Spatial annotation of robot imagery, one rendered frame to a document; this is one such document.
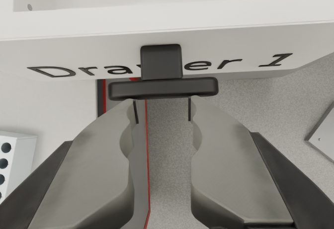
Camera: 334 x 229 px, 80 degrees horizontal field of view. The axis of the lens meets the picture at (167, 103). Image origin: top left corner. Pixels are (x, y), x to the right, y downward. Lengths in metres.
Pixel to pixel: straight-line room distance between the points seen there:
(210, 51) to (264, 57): 0.06
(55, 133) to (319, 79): 1.22
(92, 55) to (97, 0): 0.10
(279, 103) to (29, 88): 1.07
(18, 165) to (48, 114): 0.07
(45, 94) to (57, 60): 0.16
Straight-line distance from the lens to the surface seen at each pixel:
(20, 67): 0.21
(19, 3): 0.22
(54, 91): 0.33
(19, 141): 0.31
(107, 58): 0.17
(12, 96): 0.36
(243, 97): 1.11
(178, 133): 1.04
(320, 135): 1.24
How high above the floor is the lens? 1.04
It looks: 84 degrees down
